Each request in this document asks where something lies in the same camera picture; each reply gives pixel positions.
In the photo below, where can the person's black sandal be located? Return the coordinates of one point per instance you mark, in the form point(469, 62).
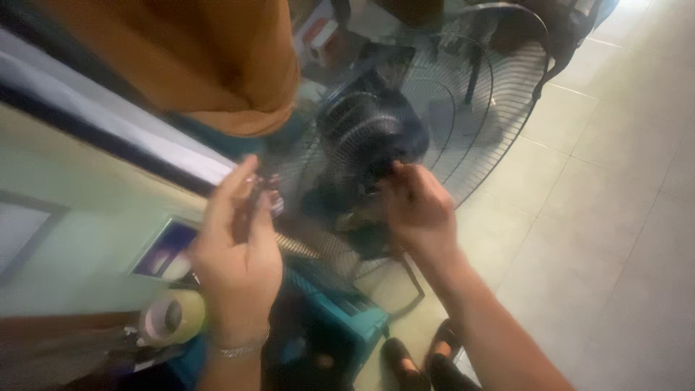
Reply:
point(448, 353)
point(402, 366)

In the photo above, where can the clear tape roll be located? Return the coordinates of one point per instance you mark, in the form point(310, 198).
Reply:
point(171, 317)

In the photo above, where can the person's left fingers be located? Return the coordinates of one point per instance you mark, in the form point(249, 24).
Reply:
point(239, 184)

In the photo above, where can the black fan motor housing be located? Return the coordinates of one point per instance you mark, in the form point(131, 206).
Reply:
point(369, 130)

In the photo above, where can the teal plastic stool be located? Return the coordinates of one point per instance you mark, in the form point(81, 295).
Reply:
point(336, 320)

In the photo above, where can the person's right fingers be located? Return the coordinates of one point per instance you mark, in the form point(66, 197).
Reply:
point(404, 179)

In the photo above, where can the white panel with dark trim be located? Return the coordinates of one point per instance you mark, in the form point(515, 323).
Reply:
point(97, 119)

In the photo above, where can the person's right hand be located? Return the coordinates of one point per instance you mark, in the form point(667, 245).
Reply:
point(421, 217)

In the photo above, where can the red and white box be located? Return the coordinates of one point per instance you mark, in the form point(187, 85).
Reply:
point(320, 38)

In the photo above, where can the orange cloth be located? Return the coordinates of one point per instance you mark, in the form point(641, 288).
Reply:
point(206, 59)

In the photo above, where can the small shiny metal part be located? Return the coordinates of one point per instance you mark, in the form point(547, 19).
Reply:
point(271, 187)

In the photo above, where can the person's left hand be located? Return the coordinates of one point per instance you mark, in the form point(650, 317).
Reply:
point(236, 271)

